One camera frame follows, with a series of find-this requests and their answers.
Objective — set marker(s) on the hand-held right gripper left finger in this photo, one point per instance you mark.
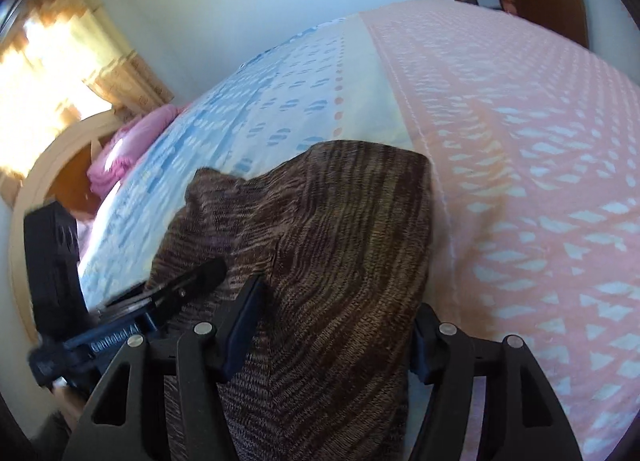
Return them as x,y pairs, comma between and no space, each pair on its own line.
245,326

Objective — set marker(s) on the yellow curtain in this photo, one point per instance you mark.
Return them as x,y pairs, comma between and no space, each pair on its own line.
115,66

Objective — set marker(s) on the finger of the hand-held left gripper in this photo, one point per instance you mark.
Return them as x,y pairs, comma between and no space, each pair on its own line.
190,286

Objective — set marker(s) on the bed with patterned sheet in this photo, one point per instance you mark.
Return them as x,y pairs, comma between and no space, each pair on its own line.
525,166

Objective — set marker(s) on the cream wooden headboard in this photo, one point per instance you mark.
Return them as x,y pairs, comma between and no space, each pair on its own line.
50,151

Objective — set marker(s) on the brown knit sweater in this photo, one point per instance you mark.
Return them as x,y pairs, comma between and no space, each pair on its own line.
325,241

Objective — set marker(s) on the person's left forearm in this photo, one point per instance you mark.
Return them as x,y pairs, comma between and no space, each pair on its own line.
67,398

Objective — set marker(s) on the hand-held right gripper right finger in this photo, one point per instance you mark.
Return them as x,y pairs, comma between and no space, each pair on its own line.
420,351

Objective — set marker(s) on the folded pink blanket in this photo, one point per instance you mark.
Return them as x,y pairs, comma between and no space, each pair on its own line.
135,141

